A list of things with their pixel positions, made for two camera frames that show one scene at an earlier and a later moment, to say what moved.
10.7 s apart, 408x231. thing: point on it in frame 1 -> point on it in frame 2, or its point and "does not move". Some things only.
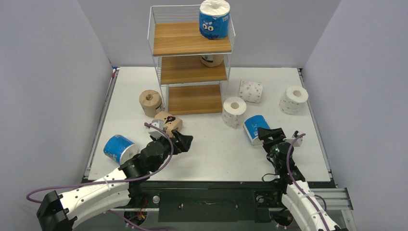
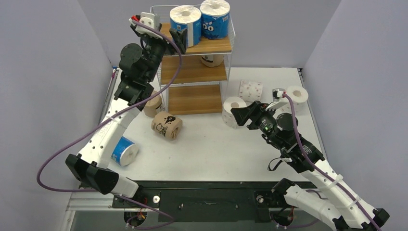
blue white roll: (251, 125) -> (189, 18)
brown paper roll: (211, 61) does not move
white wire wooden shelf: (193, 70) does not move
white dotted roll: (234, 109) does not move
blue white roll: (214, 19) does not move
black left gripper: (183, 143) -> (179, 38)
